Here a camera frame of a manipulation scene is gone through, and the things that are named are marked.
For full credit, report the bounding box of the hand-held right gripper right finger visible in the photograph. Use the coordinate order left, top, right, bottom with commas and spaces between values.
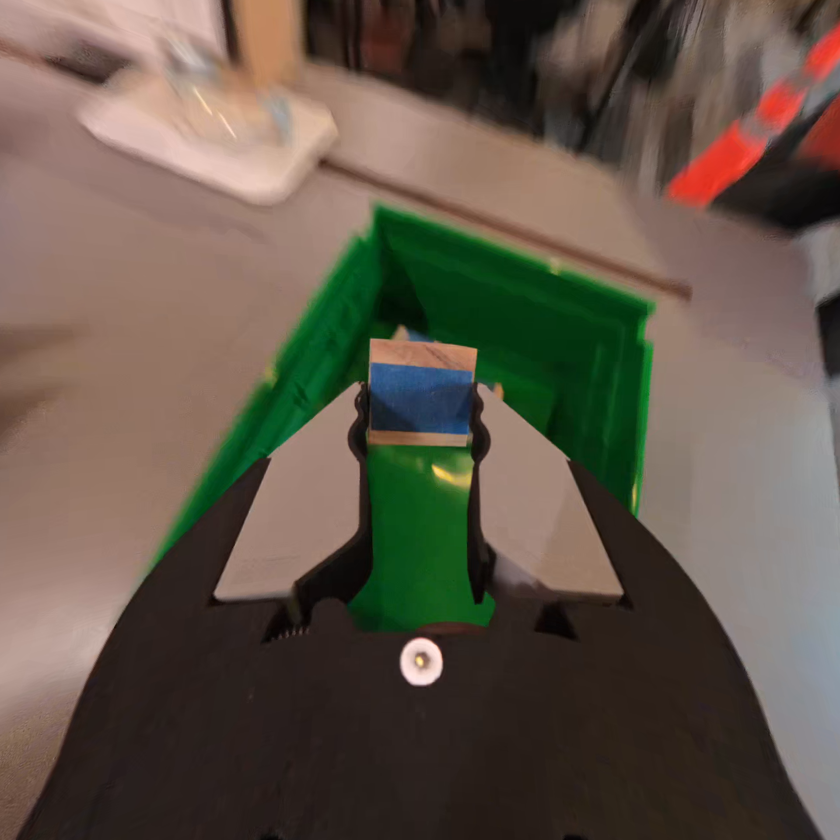
466, 384, 626, 608

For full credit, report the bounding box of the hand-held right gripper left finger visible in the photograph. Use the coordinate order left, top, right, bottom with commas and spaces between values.
212, 382, 373, 605

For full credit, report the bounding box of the blue-striped wooden cube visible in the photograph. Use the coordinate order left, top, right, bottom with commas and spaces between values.
367, 338, 479, 448

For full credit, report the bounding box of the green plastic bin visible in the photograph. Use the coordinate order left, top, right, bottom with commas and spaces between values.
147, 202, 657, 634

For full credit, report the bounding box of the instruction sheet on stand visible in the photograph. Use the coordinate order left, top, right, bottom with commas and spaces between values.
77, 0, 340, 206

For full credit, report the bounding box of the orange traffic cone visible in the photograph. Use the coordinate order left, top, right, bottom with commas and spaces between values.
666, 26, 840, 207

